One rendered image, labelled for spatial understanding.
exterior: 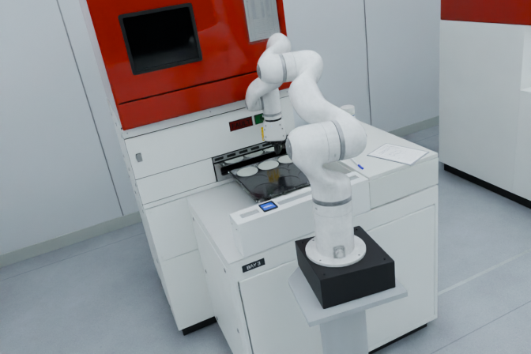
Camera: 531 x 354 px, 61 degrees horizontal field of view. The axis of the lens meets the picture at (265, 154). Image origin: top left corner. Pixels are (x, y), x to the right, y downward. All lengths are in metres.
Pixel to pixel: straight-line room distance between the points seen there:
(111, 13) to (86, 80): 1.62
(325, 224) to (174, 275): 1.18
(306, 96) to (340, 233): 0.43
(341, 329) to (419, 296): 0.80
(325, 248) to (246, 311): 0.52
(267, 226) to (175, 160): 0.66
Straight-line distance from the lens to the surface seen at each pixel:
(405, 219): 2.01
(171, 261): 2.34
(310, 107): 1.39
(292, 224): 1.70
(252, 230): 1.64
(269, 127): 2.05
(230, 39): 2.03
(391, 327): 2.31
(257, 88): 1.91
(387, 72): 4.45
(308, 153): 1.25
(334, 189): 1.32
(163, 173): 2.13
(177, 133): 2.08
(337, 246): 1.41
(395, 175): 1.88
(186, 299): 2.49
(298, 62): 1.57
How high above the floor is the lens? 1.78
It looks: 23 degrees down
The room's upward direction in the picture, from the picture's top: 9 degrees counter-clockwise
